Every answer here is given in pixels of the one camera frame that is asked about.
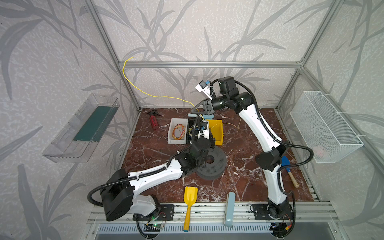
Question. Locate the light blue grey bar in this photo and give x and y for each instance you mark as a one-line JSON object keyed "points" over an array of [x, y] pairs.
{"points": [[229, 210]]}

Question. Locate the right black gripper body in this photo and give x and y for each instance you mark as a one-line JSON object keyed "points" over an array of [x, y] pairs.
{"points": [[208, 106]]}

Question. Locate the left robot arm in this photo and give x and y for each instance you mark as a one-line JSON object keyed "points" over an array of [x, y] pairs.
{"points": [[122, 194]]}

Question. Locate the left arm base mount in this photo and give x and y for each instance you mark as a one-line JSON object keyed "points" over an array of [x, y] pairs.
{"points": [[164, 213]]}

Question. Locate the yellow storage bin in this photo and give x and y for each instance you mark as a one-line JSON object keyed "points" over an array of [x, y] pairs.
{"points": [[216, 127]]}

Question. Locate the white wire mesh basket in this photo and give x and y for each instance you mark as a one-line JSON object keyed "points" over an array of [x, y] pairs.
{"points": [[320, 123]]}

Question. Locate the grey perforated cable spool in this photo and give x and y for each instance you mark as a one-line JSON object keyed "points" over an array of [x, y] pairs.
{"points": [[216, 162]]}

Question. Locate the black storage bin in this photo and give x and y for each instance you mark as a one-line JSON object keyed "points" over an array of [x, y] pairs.
{"points": [[193, 130]]}

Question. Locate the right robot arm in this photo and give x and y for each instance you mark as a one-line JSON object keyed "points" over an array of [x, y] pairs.
{"points": [[227, 93]]}

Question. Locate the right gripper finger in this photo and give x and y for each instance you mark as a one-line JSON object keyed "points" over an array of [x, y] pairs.
{"points": [[200, 107], [207, 112]]}

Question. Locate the white storage bin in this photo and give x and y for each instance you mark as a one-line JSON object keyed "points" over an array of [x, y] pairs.
{"points": [[177, 133]]}

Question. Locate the pink object in basket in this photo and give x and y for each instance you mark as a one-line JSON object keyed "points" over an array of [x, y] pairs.
{"points": [[320, 151]]}

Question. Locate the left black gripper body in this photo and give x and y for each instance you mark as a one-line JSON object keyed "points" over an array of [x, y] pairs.
{"points": [[197, 132]]}

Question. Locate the green circuit board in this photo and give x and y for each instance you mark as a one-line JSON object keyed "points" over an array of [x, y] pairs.
{"points": [[156, 227]]}

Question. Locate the clear plastic wall tray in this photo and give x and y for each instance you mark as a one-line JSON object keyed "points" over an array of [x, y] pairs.
{"points": [[80, 137]]}

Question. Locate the blue shovel wooden handle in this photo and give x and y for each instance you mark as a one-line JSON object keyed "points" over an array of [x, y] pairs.
{"points": [[286, 162]]}

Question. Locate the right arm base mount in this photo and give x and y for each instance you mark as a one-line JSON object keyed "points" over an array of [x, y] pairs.
{"points": [[263, 212]]}

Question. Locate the red black hand tool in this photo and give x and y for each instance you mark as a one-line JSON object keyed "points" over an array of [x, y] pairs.
{"points": [[153, 118]]}

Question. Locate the yellow plastic scoop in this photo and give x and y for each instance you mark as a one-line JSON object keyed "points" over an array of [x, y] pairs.
{"points": [[190, 199]]}

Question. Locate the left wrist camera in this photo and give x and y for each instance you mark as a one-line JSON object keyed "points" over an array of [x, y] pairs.
{"points": [[204, 130]]}

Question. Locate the aluminium frame rail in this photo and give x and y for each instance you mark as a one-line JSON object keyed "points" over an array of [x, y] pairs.
{"points": [[198, 65]]}

